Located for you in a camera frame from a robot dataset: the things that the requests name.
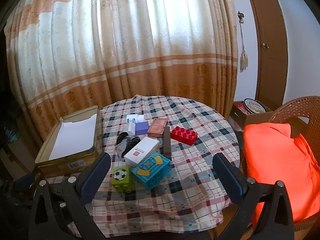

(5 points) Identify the plaid tablecloth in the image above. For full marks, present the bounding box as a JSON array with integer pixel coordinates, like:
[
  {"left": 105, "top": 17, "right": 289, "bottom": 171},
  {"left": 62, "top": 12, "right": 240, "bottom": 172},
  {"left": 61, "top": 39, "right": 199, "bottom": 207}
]
[{"left": 47, "top": 95, "right": 242, "bottom": 233}]

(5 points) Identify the gold metal tin box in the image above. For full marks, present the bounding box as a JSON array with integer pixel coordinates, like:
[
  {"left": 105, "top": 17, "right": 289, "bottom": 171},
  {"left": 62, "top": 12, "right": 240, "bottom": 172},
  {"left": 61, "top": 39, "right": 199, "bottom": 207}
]
[{"left": 34, "top": 105, "right": 104, "bottom": 178}]

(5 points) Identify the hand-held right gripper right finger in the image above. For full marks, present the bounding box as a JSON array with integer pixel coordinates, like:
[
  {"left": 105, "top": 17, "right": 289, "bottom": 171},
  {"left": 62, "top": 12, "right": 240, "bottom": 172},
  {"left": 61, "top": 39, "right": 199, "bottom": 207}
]
[{"left": 212, "top": 152, "right": 295, "bottom": 240}]

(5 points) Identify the green soccer ball block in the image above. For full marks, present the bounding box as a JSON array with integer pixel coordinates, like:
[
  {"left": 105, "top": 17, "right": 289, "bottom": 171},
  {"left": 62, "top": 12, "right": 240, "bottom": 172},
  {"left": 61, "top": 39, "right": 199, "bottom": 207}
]
[{"left": 112, "top": 166, "right": 133, "bottom": 193}]

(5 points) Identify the cream and orange curtain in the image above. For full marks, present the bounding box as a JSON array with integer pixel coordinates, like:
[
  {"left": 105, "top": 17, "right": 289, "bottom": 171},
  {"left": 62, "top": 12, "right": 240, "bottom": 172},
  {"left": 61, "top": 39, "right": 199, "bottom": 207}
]
[{"left": 5, "top": 0, "right": 239, "bottom": 140}]

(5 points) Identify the round cookie tin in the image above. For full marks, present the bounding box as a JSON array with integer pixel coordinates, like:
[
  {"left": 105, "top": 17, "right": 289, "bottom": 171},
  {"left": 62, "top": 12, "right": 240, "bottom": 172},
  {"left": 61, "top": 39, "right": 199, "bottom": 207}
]
[{"left": 242, "top": 98, "right": 267, "bottom": 115}]

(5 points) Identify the purple box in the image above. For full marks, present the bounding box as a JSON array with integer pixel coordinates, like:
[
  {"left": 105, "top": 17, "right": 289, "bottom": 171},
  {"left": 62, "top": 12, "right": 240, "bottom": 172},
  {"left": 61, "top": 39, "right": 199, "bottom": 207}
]
[{"left": 135, "top": 121, "right": 149, "bottom": 135}]

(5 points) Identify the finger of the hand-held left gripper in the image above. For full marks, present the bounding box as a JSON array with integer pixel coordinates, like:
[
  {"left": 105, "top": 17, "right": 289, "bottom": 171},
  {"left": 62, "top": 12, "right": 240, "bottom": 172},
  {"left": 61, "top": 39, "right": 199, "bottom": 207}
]
[{"left": 12, "top": 173, "right": 36, "bottom": 193}]

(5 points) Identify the curtain tieback tassel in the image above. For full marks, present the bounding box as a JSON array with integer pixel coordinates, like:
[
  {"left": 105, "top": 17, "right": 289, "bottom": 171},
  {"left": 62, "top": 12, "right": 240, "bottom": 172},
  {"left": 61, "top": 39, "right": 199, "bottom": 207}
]
[{"left": 237, "top": 11, "right": 248, "bottom": 73}]

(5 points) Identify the cardboard box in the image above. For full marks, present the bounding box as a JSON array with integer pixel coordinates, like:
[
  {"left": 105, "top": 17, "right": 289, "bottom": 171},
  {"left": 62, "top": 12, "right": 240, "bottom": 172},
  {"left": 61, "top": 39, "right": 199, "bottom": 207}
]
[{"left": 230, "top": 101, "right": 274, "bottom": 130}]

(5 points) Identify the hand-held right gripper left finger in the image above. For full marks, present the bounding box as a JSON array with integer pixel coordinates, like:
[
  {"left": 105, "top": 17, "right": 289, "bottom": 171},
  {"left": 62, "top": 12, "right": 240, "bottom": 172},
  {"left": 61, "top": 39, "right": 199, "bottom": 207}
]
[{"left": 29, "top": 152, "right": 112, "bottom": 240}]

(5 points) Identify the copper pink box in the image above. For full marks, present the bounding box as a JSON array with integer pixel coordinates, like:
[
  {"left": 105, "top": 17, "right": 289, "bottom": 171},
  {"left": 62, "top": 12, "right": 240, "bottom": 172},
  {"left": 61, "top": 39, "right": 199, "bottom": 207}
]
[{"left": 147, "top": 118, "right": 168, "bottom": 138}]

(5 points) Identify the teal building block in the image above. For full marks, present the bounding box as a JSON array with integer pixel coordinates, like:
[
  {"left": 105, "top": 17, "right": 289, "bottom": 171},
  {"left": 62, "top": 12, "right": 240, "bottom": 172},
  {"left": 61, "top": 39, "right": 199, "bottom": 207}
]
[{"left": 132, "top": 152, "right": 172, "bottom": 190}]

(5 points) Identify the dark brown long box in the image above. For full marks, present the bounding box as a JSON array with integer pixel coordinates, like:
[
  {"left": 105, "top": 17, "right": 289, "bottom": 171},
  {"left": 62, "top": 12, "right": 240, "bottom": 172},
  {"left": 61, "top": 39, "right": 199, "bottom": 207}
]
[{"left": 163, "top": 126, "right": 172, "bottom": 159}]

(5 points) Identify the brown wooden door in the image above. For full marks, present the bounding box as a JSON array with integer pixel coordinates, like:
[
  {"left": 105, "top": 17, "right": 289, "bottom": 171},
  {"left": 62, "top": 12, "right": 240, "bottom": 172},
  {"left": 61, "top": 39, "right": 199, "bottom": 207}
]
[{"left": 244, "top": 0, "right": 289, "bottom": 105}]

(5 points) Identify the brown wicker chair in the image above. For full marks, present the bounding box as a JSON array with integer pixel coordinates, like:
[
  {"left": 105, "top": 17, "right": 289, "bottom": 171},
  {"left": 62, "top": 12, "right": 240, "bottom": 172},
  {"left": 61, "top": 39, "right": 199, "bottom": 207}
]
[{"left": 246, "top": 96, "right": 320, "bottom": 235}]

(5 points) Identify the red building block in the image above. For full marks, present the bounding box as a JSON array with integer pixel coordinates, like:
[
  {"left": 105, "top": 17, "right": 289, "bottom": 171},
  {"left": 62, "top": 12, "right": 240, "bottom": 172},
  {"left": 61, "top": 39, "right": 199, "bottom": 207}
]
[{"left": 170, "top": 126, "right": 198, "bottom": 146}]

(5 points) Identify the white box red label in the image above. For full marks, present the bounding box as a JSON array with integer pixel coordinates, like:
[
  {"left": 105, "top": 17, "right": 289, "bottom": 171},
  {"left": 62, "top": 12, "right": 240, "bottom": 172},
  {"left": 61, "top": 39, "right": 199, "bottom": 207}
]
[{"left": 124, "top": 137, "right": 160, "bottom": 168}]

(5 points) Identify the white paper liner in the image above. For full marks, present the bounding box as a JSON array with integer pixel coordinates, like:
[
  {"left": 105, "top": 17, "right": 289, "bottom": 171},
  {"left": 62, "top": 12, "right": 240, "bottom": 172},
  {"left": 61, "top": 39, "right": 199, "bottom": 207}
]
[{"left": 49, "top": 114, "right": 98, "bottom": 160}]

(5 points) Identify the orange cushion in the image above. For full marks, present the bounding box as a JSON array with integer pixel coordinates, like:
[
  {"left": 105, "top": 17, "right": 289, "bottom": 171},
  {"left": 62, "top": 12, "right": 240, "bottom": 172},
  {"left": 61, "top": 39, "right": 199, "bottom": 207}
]
[{"left": 243, "top": 122, "right": 320, "bottom": 228}]

